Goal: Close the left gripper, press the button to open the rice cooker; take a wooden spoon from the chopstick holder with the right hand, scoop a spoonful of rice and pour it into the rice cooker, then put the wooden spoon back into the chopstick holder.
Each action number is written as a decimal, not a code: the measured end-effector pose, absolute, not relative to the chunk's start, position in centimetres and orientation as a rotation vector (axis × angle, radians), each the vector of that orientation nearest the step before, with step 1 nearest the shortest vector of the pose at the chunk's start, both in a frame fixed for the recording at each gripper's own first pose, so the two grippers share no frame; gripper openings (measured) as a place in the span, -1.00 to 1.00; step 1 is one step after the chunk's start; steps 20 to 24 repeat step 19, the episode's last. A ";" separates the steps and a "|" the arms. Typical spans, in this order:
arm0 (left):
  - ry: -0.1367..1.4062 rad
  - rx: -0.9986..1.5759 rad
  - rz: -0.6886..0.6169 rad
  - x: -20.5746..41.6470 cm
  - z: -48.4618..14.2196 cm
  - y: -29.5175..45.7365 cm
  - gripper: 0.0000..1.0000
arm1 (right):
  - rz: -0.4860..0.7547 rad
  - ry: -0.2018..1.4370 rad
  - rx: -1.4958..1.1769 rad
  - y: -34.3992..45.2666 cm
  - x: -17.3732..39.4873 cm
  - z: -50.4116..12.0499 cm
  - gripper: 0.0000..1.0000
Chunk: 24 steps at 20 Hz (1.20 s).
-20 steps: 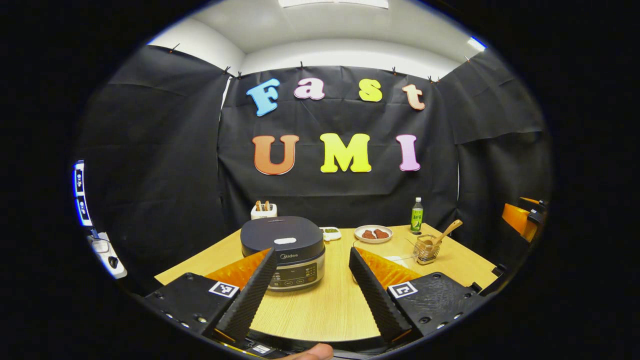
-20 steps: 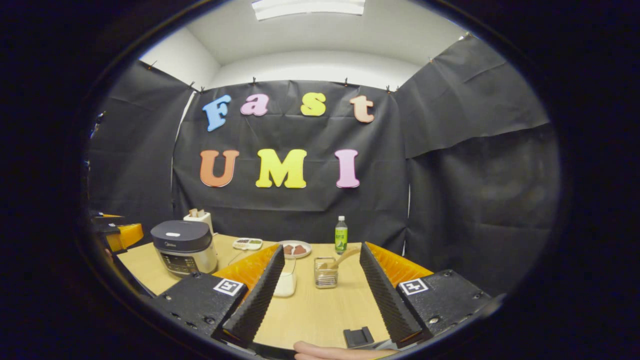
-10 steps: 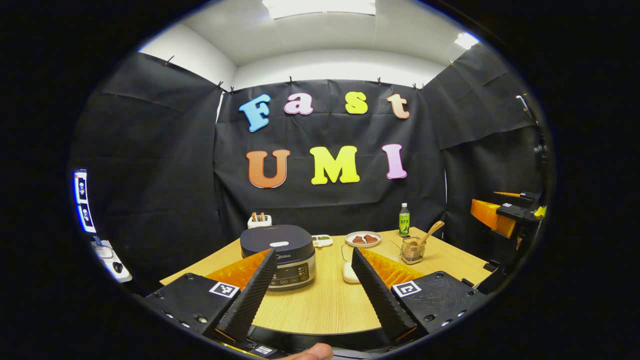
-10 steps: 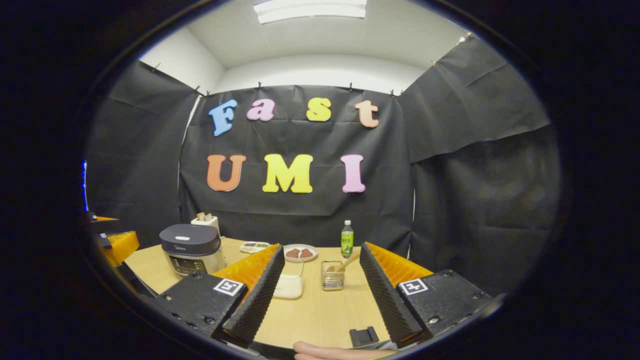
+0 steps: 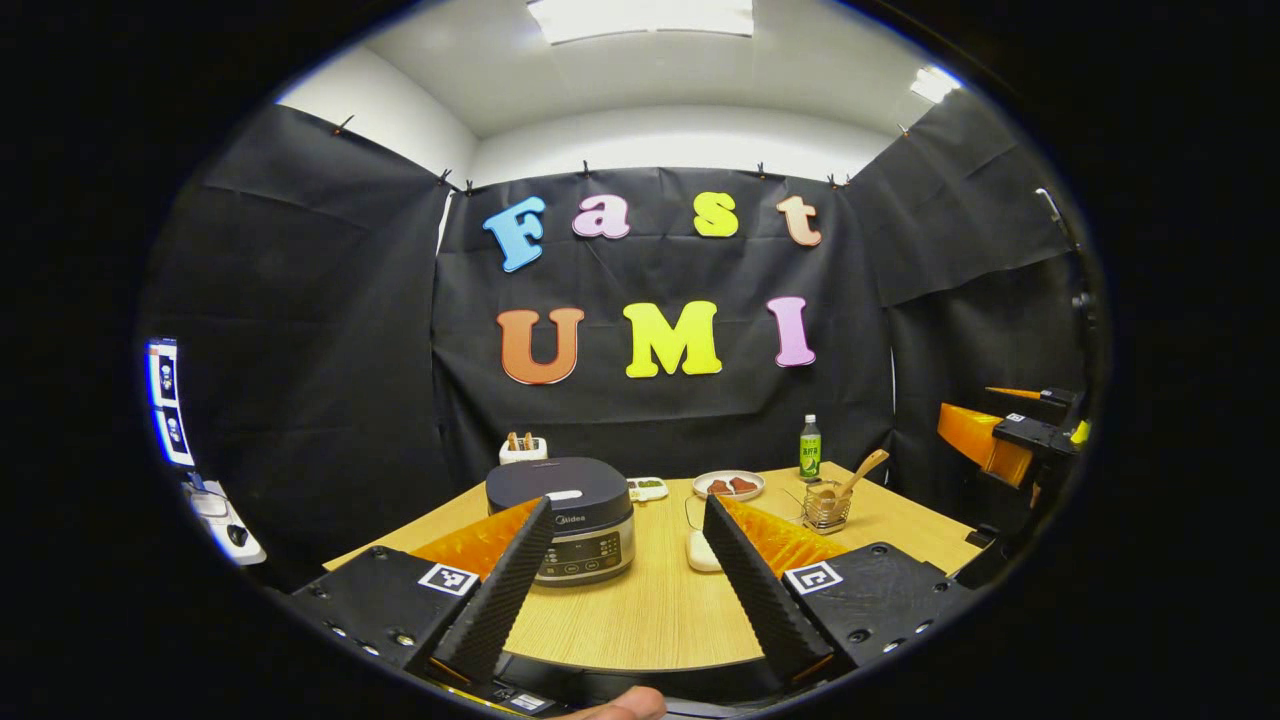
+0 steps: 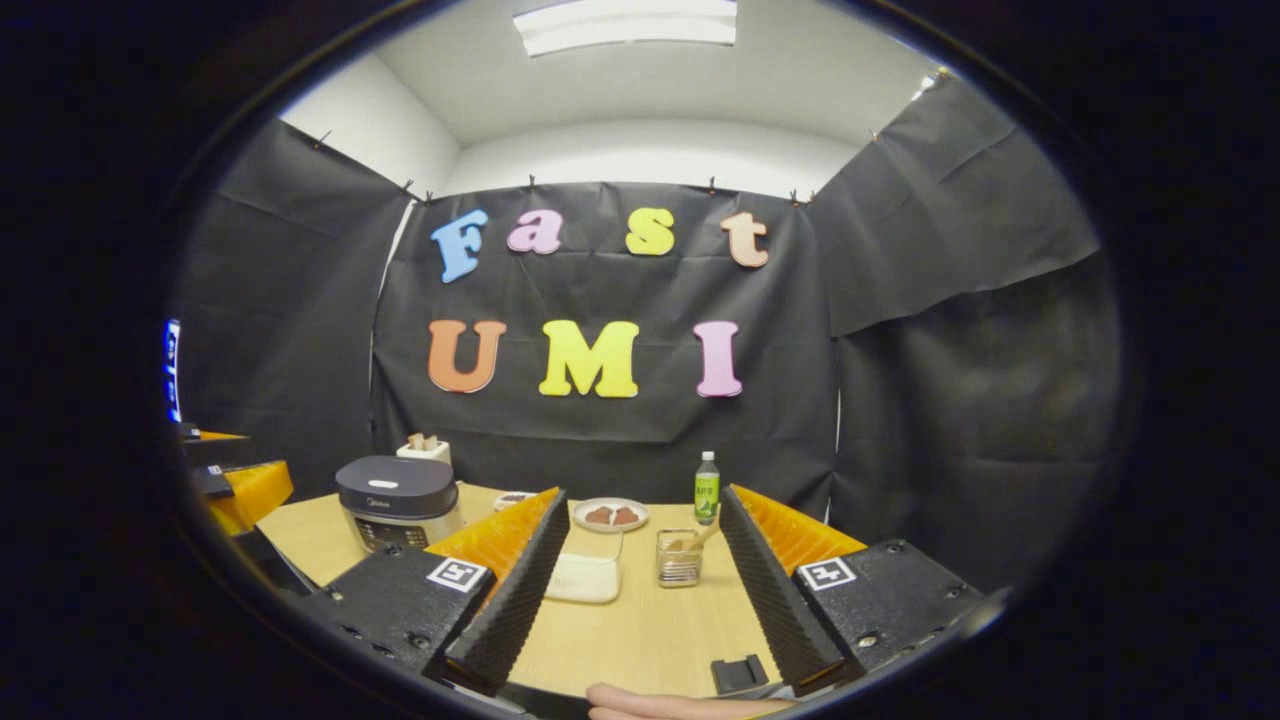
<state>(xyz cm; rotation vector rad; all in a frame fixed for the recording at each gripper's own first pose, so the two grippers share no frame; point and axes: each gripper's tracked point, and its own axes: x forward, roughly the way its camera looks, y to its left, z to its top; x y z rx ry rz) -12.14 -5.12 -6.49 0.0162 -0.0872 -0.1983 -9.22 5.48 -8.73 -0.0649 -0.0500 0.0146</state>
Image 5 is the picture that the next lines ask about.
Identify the clear chopstick holder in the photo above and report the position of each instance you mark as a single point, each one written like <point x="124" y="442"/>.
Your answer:
<point x="827" y="518"/>

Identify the black computer mouse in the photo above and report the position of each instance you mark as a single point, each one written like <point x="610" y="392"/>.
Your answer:
<point x="238" y="535"/>

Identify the green tea bottle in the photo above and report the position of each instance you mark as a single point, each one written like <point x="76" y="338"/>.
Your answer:
<point x="810" y="455"/>

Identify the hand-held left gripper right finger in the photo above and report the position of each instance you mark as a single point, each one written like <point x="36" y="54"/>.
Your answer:
<point x="760" y="600"/>

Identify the clear box of white rice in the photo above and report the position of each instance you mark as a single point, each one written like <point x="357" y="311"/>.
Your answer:
<point x="700" y="552"/>

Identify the white toaster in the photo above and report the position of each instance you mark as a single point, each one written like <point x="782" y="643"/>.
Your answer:
<point x="523" y="455"/>

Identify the small white side dish tray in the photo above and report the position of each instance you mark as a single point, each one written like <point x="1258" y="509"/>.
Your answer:
<point x="647" y="490"/>

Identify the white round plate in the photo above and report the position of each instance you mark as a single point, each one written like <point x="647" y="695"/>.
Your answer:
<point x="728" y="496"/>

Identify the white side desk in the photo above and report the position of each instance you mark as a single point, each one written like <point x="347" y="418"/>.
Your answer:
<point x="250" y="553"/>

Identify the small white device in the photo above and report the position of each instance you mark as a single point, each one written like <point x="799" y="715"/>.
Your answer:
<point x="209" y="504"/>

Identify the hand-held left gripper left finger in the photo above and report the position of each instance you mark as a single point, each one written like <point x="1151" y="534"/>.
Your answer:
<point x="495" y="600"/>

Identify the large ceiling light panel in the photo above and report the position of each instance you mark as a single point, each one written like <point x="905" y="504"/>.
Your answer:
<point x="640" y="18"/>

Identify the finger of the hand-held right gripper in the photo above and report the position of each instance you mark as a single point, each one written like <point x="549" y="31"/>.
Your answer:
<point x="1055" y="398"/>
<point x="975" y="435"/>

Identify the dark grey rice cooker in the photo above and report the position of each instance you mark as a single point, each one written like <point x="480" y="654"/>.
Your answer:
<point x="555" y="480"/>

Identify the computer monitor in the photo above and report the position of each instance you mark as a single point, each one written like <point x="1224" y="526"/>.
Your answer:
<point x="170" y="405"/>

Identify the wooden spoon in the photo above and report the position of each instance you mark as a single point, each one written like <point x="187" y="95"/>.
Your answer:
<point x="860" y="472"/>

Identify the small ceiling light panel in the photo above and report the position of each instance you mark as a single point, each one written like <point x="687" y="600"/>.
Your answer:
<point x="935" y="85"/>

